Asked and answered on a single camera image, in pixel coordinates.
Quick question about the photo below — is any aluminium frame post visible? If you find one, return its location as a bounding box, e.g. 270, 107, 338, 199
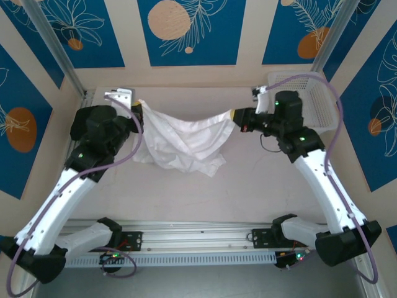
22, 0, 87, 99
311, 0, 364, 73

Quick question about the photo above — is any white slotted cable duct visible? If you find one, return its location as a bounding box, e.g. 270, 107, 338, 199
63, 251, 277, 268

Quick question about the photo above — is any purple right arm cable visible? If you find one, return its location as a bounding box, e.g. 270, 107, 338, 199
265, 73, 378, 284

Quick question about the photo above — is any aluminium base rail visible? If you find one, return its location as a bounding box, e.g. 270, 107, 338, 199
60, 219, 331, 254

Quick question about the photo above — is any aluminium frame bar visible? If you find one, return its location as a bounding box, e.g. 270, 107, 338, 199
353, 257, 384, 298

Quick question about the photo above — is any white perforated plastic basket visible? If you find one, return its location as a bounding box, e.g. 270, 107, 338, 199
267, 71, 339, 132

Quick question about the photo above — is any blue floral wall panel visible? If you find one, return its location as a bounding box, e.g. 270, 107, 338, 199
262, 0, 346, 66
137, 0, 248, 67
0, 44, 53, 201
39, 0, 126, 70
336, 29, 397, 193
322, 0, 397, 83
0, 0, 65, 90

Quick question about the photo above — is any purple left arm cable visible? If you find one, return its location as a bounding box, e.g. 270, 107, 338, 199
6, 94, 145, 296

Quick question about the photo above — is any small electronics board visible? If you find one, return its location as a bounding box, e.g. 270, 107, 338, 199
99, 251, 125, 265
274, 250, 311, 270

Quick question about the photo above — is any white t-shirt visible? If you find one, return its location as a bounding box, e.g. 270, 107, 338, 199
132, 98, 236, 178

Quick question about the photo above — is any thin black wire loop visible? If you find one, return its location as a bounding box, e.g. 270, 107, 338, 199
259, 133, 282, 153

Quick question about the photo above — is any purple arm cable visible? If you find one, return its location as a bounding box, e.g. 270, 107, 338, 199
265, 73, 378, 284
6, 94, 145, 296

